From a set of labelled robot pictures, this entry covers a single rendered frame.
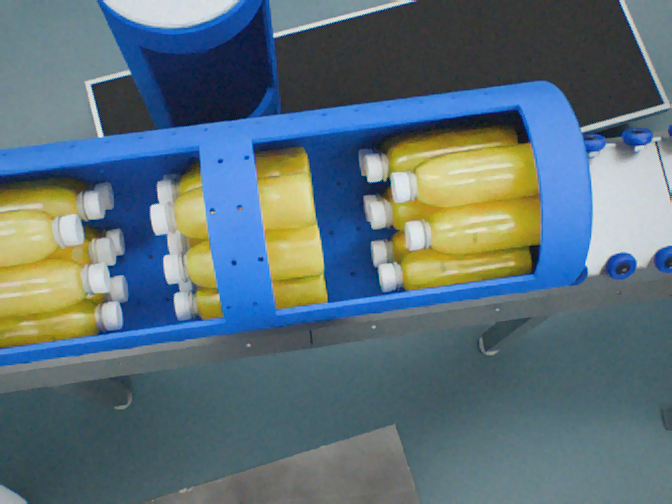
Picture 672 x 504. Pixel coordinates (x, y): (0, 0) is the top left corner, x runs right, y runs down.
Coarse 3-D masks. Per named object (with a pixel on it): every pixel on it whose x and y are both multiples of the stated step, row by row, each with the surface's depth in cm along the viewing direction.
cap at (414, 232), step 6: (408, 222) 108; (414, 222) 108; (408, 228) 107; (414, 228) 107; (420, 228) 107; (408, 234) 108; (414, 234) 106; (420, 234) 107; (408, 240) 109; (414, 240) 107; (420, 240) 107; (408, 246) 109; (414, 246) 107; (420, 246) 107
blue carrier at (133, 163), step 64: (192, 128) 105; (256, 128) 102; (320, 128) 101; (384, 128) 118; (576, 128) 100; (128, 192) 120; (256, 192) 97; (320, 192) 124; (576, 192) 99; (128, 256) 123; (256, 256) 97; (576, 256) 103; (128, 320) 117; (192, 320) 116; (256, 320) 104; (320, 320) 109
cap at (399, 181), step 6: (396, 174) 104; (402, 174) 104; (396, 180) 104; (402, 180) 104; (396, 186) 104; (402, 186) 104; (408, 186) 104; (396, 192) 104; (402, 192) 104; (408, 192) 104; (396, 198) 104; (402, 198) 104; (408, 198) 105
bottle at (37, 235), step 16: (0, 224) 100; (16, 224) 100; (32, 224) 100; (48, 224) 101; (0, 240) 99; (16, 240) 99; (32, 240) 100; (48, 240) 101; (0, 256) 100; (16, 256) 100; (32, 256) 101; (48, 256) 103
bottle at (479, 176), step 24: (528, 144) 105; (432, 168) 103; (456, 168) 102; (480, 168) 103; (504, 168) 103; (528, 168) 103; (432, 192) 103; (456, 192) 103; (480, 192) 103; (504, 192) 104; (528, 192) 105
